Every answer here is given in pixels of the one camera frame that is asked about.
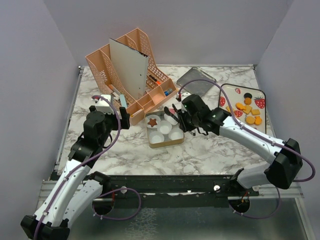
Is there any strawberry pattern serving tray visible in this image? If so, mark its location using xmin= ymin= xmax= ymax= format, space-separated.
xmin=218 ymin=83 xmax=267 ymax=133

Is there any brown star cookie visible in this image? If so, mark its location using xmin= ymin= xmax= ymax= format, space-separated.
xmin=147 ymin=118 xmax=158 ymax=128

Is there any orange black marker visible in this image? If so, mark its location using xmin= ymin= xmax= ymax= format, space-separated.
xmin=148 ymin=74 xmax=161 ymax=85

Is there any yellow square biscuit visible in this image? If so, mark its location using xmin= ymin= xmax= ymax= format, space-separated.
xmin=243 ymin=105 xmax=252 ymax=115
xmin=251 ymin=109 xmax=261 ymax=116

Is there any grey document folder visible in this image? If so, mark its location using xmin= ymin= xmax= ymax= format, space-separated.
xmin=109 ymin=38 xmax=149 ymax=100

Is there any orange heart cookie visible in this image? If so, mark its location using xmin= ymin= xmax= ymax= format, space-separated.
xmin=235 ymin=102 xmax=246 ymax=111

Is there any orange round cookie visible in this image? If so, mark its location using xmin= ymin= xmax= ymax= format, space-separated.
xmin=245 ymin=116 xmax=256 ymax=125
xmin=244 ymin=97 xmax=252 ymax=105

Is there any grey blue glue stick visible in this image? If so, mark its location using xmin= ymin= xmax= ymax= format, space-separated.
xmin=164 ymin=88 xmax=173 ymax=97

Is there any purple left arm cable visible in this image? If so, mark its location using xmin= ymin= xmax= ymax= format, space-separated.
xmin=32 ymin=94 xmax=142 ymax=240

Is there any white paper cupcake liner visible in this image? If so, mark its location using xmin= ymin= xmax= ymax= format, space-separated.
xmin=164 ymin=113 xmax=178 ymax=126
xmin=148 ymin=131 xmax=165 ymax=144
xmin=157 ymin=120 xmax=172 ymax=135
xmin=168 ymin=128 xmax=184 ymax=141
xmin=145 ymin=114 xmax=161 ymax=129

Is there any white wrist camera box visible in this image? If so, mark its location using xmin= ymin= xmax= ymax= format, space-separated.
xmin=92 ymin=94 xmax=114 ymax=115

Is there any light blue eraser case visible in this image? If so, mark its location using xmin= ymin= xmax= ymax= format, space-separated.
xmin=119 ymin=94 xmax=128 ymax=108

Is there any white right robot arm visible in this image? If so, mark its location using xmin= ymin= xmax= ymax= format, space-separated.
xmin=174 ymin=94 xmax=303 ymax=196

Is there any black metal base rail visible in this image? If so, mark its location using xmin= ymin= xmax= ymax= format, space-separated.
xmin=93 ymin=175 xmax=259 ymax=209

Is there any gold square cookie tin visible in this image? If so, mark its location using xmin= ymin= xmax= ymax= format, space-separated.
xmin=144 ymin=110 xmax=185 ymax=149

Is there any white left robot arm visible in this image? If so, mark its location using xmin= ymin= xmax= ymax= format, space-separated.
xmin=20 ymin=105 xmax=130 ymax=240

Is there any grey square tin lid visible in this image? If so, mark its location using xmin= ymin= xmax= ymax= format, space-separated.
xmin=176 ymin=67 xmax=217 ymax=97

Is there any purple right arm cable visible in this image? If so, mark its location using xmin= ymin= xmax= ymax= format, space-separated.
xmin=178 ymin=79 xmax=315 ymax=220

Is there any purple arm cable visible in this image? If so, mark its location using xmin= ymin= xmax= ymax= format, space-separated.
xmin=178 ymin=79 xmax=315 ymax=220
xmin=32 ymin=94 xmax=142 ymax=240

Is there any peach plastic file organizer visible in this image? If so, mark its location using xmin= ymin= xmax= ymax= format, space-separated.
xmin=85 ymin=28 xmax=177 ymax=125

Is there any black sandwich cookie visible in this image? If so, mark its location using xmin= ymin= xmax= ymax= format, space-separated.
xmin=244 ymin=92 xmax=253 ymax=99

